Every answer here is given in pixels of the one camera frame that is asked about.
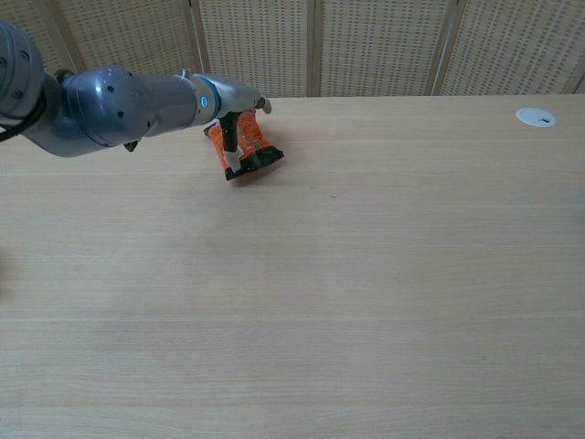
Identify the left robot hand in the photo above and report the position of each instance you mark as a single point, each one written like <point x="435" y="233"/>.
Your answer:
<point x="237" y="98"/>

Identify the orange black snack packet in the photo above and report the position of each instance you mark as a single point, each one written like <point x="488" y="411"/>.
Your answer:
<point x="253" y="137"/>

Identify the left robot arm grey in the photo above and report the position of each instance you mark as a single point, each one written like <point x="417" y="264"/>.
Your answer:
<point x="114" y="110"/>

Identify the bamboo folding screen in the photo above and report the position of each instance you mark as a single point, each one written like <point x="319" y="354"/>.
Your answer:
<point x="365" y="46"/>

